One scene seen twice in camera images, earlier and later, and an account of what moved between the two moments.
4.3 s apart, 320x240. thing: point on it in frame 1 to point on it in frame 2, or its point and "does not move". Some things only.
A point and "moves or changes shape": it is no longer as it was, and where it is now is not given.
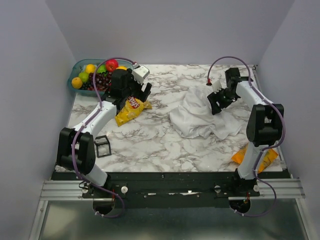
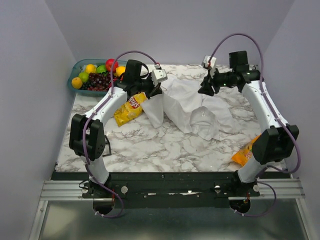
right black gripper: (212, 99) to (207, 88)
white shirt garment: (193, 117) moves or changes shape
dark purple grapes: (103, 81) does not move
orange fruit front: (76, 83) does not move
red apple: (111, 65) does not move
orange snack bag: (267, 157) to (241, 157)
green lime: (84, 76) does not move
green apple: (102, 68) does not move
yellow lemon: (122, 67) does not move
